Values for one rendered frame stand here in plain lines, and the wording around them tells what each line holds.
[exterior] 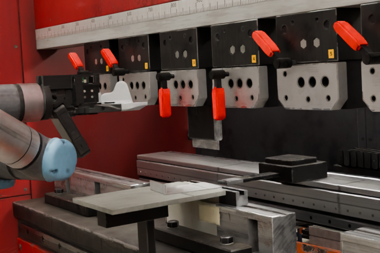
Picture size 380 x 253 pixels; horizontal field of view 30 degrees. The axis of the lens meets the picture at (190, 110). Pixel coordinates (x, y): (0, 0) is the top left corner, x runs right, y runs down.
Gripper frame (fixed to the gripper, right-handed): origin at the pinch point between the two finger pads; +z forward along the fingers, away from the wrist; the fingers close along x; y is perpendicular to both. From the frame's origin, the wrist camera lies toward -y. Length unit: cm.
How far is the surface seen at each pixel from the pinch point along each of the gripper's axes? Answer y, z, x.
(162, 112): -1.8, 7.6, 0.1
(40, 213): -31, 1, 58
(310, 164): -15.5, 40.2, -10.3
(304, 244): -81, 165, 134
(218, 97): 1.4, 8.2, -20.2
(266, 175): -17.5, 30.4, -6.3
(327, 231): -73, 168, 120
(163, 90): 3.1, 8.1, -0.1
